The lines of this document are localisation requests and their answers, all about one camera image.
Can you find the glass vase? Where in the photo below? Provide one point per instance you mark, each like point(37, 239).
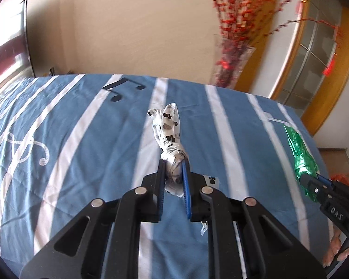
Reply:
point(232, 61)

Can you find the white paw-print plastic bag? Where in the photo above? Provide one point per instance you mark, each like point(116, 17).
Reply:
point(168, 130)

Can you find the wall-mounted television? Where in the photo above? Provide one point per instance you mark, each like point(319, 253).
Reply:
point(8, 49)

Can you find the red berry branches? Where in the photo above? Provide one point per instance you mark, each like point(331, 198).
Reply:
point(238, 5)

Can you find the red plastic basket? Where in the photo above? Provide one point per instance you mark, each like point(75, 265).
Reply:
point(341, 177)

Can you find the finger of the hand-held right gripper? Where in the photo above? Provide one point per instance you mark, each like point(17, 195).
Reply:
point(325, 181)
point(312, 189)

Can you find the person's right hand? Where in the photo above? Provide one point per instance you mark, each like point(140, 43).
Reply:
point(333, 250)

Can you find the blue striped bedsheet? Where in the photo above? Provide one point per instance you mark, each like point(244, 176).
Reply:
point(75, 151)

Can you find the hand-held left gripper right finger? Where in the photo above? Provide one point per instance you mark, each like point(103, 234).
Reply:
point(186, 191)

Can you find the frosted glass sliding door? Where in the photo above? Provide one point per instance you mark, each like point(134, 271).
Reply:
point(311, 64)

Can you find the wooden door frame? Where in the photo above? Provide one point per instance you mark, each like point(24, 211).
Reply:
point(337, 98)

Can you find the green foil bag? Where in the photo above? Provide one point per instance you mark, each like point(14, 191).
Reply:
point(301, 154)

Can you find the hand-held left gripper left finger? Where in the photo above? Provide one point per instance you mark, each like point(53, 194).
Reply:
point(162, 191)

